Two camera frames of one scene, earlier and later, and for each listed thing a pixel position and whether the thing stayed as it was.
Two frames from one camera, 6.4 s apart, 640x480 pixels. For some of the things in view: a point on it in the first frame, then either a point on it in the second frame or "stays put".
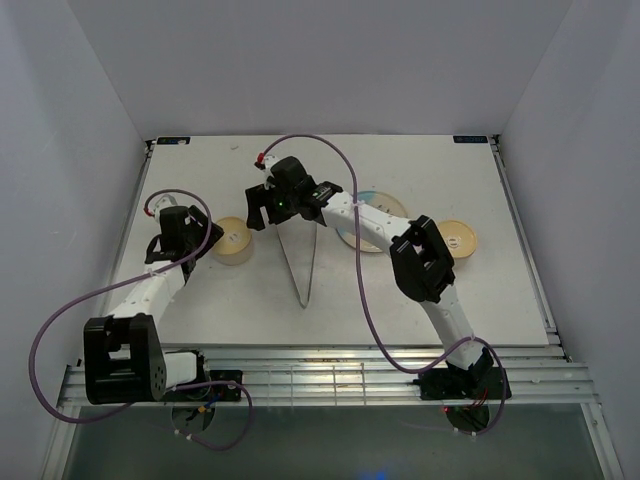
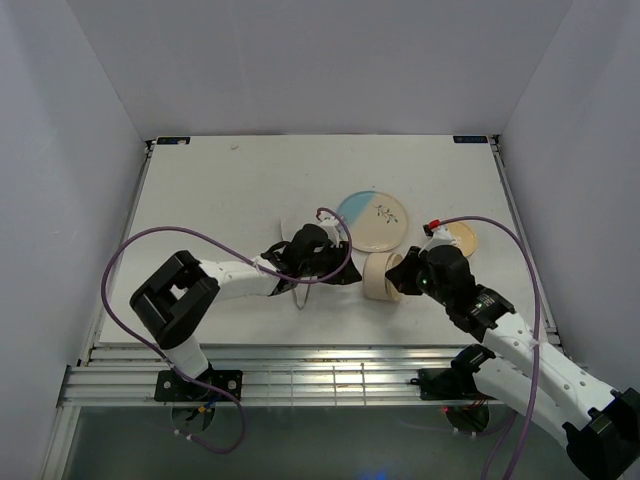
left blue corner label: (173, 141) stays put
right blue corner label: (470, 139) stays put
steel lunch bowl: (237, 258) → (374, 276)
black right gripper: (259, 197) → (401, 275)
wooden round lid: (236, 236) → (390, 289)
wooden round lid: (458, 237) stays put
